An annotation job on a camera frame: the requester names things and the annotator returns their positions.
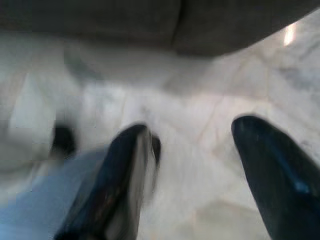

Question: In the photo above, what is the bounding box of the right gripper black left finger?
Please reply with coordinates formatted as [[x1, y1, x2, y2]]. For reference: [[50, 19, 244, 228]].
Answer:
[[53, 121, 162, 240]]

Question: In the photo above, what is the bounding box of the dark grey fabric sofa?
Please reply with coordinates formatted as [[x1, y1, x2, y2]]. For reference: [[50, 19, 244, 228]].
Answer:
[[0, 0, 320, 57]]

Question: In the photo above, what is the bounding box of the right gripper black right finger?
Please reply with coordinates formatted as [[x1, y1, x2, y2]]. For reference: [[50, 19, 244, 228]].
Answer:
[[231, 114, 320, 240]]

